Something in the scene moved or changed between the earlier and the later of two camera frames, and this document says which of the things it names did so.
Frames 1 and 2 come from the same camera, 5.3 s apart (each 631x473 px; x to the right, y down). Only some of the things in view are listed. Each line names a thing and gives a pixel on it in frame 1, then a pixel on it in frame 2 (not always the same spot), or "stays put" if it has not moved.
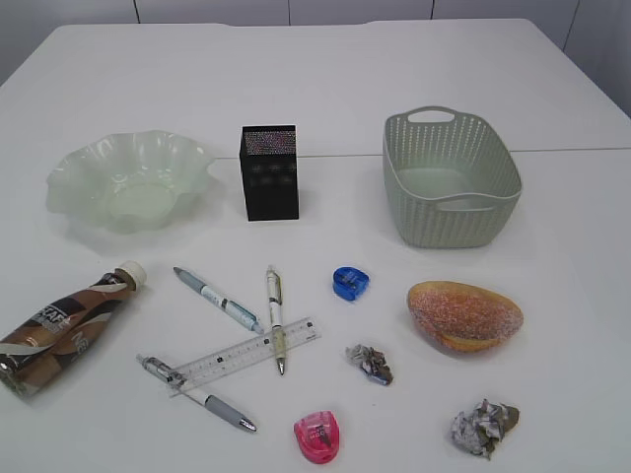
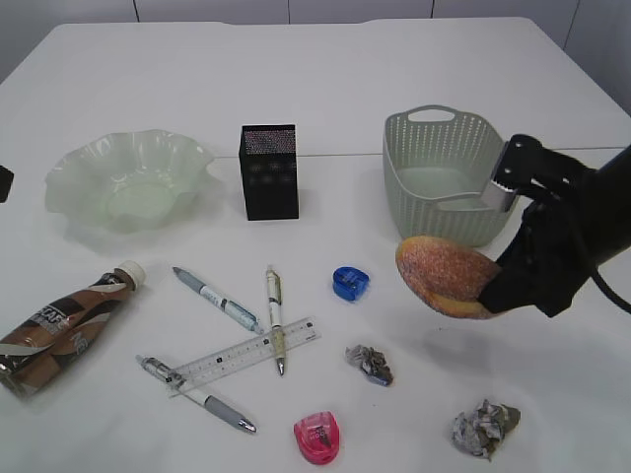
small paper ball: [371, 362] stays put
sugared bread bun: [464, 317] → [448, 276]
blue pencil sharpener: [350, 283] stays put
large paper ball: [479, 428] stays put
